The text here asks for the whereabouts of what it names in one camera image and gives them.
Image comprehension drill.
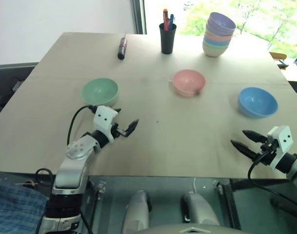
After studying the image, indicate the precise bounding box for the silver robot torso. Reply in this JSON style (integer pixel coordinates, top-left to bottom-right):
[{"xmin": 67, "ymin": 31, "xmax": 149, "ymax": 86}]
[{"xmin": 135, "ymin": 222, "xmax": 242, "ymax": 234}]

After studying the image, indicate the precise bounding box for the blue stacked bowl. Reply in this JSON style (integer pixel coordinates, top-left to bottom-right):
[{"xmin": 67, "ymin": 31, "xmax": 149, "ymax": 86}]
[{"xmin": 203, "ymin": 37, "xmax": 231, "ymax": 46}]

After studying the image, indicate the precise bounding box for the silver robot leg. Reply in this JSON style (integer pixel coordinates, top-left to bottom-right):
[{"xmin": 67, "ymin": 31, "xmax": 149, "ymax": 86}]
[
  {"xmin": 121, "ymin": 190, "xmax": 152, "ymax": 234},
  {"xmin": 180, "ymin": 191, "xmax": 221, "ymax": 227}
]

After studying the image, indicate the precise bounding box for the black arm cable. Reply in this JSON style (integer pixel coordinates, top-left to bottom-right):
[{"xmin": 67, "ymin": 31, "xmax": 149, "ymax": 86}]
[
  {"xmin": 66, "ymin": 104, "xmax": 98, "ymax": 148},
  {"xmin": 247, "ymin": 150, "xmax": 297, "ymax": 213}
]

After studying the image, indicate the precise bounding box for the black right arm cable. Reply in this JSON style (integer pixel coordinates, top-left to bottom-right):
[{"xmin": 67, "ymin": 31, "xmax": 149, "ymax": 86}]
[{"xmin": 247, "ymin": 150, "xmax": 297, "ymax": 213}]

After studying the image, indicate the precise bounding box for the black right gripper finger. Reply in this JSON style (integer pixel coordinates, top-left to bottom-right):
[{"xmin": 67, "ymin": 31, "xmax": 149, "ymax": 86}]
[
  {"xmin": 242, "ymin": 129, "xmax": 268, "ymax": 145},
  {"xmin": 230, "ymin": 139, "xmax": 259, "ymax": 162}
]

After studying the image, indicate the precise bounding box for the silver left robot leg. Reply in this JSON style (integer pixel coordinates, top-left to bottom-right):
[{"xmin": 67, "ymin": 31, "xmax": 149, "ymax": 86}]
[{"xmin": 121, "ymin": 190, "xmax": 152, "ymax": 234}]

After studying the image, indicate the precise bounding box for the white plastic stacking cup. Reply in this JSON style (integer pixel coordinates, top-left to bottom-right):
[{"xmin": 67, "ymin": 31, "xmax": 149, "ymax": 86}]
[{"xmin": 202, "ymin": 44, "xmax": 229, "ymax": 58}]

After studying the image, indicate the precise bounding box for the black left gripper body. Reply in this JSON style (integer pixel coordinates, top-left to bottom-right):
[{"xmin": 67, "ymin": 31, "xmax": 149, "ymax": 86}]
[{"xmin": 110, "ymin": 123, "xmax": 129, "ymax": 138}]

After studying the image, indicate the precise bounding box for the black pen cup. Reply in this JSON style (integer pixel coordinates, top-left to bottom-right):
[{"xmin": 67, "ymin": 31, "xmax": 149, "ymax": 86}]
[{"xmin": 158, "ymin": 22, "xmax": 178, "ymax": 55}]

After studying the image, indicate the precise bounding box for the blue plaid cloth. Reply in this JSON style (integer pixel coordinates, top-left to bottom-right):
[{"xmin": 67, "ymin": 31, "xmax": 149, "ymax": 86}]
[{"xmin": 0, "ymin": 176, "xmax": 50, "ymax": 234}]

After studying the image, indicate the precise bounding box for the yellow flat object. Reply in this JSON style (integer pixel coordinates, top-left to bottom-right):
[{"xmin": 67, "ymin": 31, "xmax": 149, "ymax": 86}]
[{"xmin": 269, "ymin": 51, "xmax": 288, "ymax": 60}]

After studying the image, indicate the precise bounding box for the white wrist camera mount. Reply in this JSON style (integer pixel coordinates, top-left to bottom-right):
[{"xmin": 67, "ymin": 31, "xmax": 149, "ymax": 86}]
[
  {"xmin": 93, "ymin": 105, "xmax": 119, "ymax": 143},
  {"xmin": 267, "ymin": 125, "xmax": 296, "ymax": 169}
]

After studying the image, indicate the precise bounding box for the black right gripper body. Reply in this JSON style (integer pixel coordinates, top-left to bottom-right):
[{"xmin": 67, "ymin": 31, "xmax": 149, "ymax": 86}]
[{"xmin": 256, "ymin": 139, "xmax": 278, "ymax": 167}]

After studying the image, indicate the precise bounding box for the purple stacked bowl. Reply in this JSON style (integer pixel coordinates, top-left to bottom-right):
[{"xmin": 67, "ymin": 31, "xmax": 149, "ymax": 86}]
[
  {"xmin": 206, "ymin": 23, "xmax": 235, "ymax": 38},
  {"xmin": 208, "ymin": 12, "xmax": 237, "ymax": 34}
]

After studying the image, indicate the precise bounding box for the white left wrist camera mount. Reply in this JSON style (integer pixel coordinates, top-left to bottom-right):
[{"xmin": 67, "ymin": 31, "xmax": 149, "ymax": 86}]
[{"xmin": 93, "ymin": 105, "xmax": 119, "ymax": 143}]

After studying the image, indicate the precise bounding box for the green stacked bowl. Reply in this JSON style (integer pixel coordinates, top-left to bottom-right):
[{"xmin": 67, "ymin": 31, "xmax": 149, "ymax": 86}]
[{"xmin": 202, "ymin": 40, "xmax": 230, "ymax": 50}]

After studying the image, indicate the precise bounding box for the silver right robot leg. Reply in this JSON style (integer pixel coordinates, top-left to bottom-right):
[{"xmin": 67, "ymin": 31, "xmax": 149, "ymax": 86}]
[{"xmin": 180, "ymin": 191, "xmax": 221, "ymax": 227}]

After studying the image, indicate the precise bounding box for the dark window frame post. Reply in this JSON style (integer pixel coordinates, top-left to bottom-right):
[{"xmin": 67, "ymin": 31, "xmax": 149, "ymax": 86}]
[{"xmin": 130, "ymin": 0, "xmax": 147, "ymax": 35}]

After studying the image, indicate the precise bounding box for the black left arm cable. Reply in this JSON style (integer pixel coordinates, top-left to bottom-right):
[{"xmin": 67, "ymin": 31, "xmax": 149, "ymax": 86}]
[{"xmin": 66, "ymin": 104, "xmax": 98, "ymax": 148}]

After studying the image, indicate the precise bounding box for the pink stacked bowl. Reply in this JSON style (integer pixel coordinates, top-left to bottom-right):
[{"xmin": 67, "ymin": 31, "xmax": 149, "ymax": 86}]
[{"xmin": 203, "ymin": 33, "xmax": 232, "ymax": 42}]

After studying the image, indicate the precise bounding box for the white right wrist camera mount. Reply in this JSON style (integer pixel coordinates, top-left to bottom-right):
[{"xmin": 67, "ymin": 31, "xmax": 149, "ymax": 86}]
[{"xmin": 267, "ymin": 125, "xmax": 296, "ymax": 169}]

